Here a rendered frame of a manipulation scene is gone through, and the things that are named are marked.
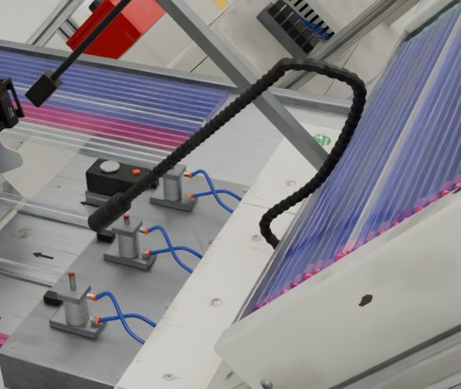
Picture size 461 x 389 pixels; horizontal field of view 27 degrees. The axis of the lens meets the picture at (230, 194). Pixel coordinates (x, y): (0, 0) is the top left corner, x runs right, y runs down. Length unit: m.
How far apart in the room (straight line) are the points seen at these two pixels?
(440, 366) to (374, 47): 2.21
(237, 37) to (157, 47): 0.85
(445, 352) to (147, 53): 2.57
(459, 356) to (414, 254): 0.07
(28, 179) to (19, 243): 1.41
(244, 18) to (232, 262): 1.49
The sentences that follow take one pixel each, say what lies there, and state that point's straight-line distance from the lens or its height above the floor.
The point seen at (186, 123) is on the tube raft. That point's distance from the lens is 1.34.
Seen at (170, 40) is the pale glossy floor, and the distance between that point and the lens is 3.23.
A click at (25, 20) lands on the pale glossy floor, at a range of 2.90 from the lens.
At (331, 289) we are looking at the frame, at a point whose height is 1.51.
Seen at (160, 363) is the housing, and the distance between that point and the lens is 0.87.
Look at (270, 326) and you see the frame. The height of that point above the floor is 1.45.
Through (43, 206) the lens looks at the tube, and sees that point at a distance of 1.20.
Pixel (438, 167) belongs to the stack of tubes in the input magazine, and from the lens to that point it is 0.69.
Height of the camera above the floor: 1.90
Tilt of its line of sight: 39 degrees down
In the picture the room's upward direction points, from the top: 53 degrees clockwise
